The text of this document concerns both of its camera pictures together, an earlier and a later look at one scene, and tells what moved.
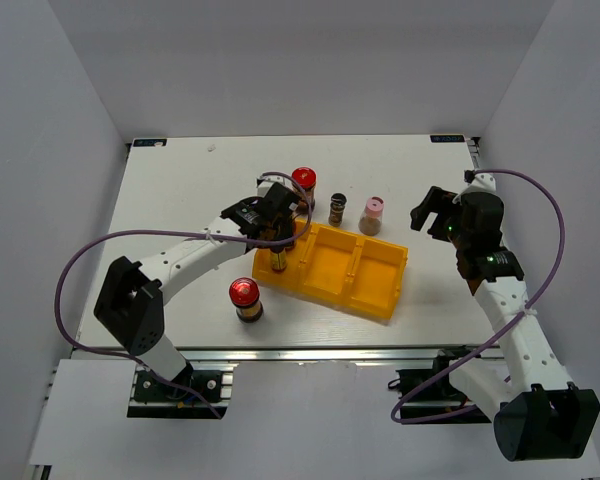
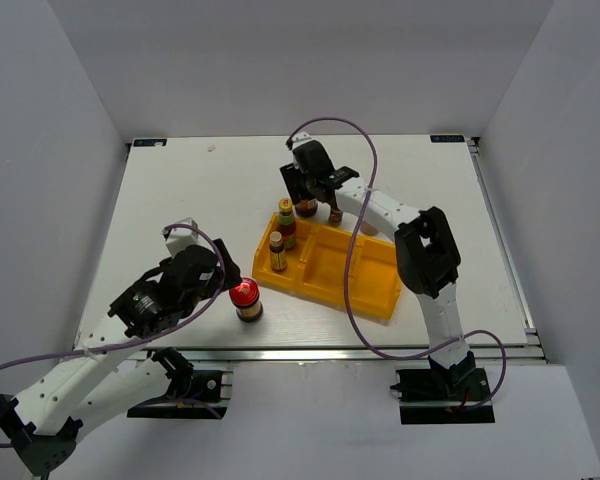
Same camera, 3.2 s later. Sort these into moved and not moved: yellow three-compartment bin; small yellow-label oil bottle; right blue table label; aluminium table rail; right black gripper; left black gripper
Moved: left black gripper; right black gripper
Not moved: aluminium table rail; yellow three-compartment bin; small yellow-label oil bottle; right blue table label
